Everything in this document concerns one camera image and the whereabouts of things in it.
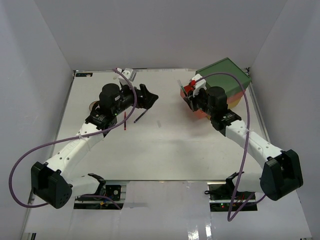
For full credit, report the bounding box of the green drawer cabinet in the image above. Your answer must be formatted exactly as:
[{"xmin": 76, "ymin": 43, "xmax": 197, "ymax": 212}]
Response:
[{"xmin": 195, "ymin": 57, "xmax": 252, "ymax": 100}]

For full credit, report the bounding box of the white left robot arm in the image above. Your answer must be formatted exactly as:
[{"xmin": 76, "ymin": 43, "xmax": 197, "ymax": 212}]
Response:
[{"xmin": 31, "ymin": 83, "xmax": 159, "ymax": 209}]

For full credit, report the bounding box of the large clear tape roll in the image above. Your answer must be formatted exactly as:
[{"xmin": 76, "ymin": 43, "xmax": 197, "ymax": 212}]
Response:
[{"xmin": 89, "ymin": 101, "xmax": 99, "ymax": 112}]

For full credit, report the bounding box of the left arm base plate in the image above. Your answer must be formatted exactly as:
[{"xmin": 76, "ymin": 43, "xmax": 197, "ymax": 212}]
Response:
[{"xmin": 73, "ymin": 184, "xmax": 126, "ymax": 210}]

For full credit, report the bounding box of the red pen refill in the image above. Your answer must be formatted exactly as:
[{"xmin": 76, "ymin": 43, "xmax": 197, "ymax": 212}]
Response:
[{"xmin": 123, "ymin": 111, "xmax": 127, "ymax": 131}]

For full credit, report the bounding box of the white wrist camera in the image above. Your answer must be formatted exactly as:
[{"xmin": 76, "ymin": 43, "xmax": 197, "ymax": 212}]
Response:
[
  {"xmin": 189, "ymin": 74, "xmax": 207, "ymax": 97},
  {"xmin": 116, "ymin": 68, "xmax": 137, "ymax": 86}
]

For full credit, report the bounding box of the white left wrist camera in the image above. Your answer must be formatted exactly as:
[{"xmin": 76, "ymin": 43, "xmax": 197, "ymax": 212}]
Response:
[{"xmin": 116, "ymin": 68, "xmax": 137, "ymax": 86}]

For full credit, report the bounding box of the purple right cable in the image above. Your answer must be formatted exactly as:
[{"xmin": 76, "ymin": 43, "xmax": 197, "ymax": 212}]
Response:
[{"xmin": 194, "ymin": 72, "xmax": 267, "ymax": 223}]

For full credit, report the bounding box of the green pen refill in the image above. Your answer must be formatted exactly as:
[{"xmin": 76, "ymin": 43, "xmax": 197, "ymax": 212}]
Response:
[{"xmin": 177, "ymin": 79, "xmax": 188, "ymax": 98}]

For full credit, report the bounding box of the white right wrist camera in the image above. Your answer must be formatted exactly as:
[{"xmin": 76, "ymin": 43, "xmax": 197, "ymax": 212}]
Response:
[{"xmin": 189, "ymin": 74, "xmax": 207, "ymax": 97}]

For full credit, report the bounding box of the purple pen refill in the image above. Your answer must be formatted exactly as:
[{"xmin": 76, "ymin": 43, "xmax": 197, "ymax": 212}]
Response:
[{"xmin": 133, "ymin": 109, "xmax": 148, "ymax": 124}]

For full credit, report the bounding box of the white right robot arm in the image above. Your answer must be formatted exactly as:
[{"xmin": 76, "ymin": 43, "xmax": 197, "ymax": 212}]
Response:
[{"xmin": 183, "ymin": 86, "xmax": 304, "ymax": 201}]

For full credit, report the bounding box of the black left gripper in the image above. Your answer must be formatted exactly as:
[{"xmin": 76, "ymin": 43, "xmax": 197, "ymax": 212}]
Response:
[{"xmin": 112, "ymin": 82, "xmax": 159, "ymax": 116}]

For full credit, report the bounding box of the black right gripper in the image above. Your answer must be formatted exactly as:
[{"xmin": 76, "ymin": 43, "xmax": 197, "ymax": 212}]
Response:
[{"xmin": 184, "ymin": 86, "xmax": 216, "ymax": 117}]

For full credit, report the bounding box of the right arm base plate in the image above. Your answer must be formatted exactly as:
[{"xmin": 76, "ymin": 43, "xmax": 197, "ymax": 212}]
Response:
[{"xmin": 204, "ymin": 181, "xmax": 252, "ymax": 213}]

